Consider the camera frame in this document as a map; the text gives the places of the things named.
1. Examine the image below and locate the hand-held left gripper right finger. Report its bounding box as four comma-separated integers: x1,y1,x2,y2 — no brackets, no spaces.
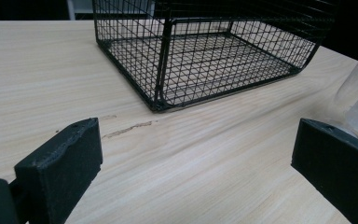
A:
291,118,358,224

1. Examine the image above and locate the black wire mesh basket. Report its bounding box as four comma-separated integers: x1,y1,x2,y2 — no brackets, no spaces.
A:
91,0,339,113

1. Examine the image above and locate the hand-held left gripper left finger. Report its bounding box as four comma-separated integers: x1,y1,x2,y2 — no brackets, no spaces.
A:
9,117,103,224

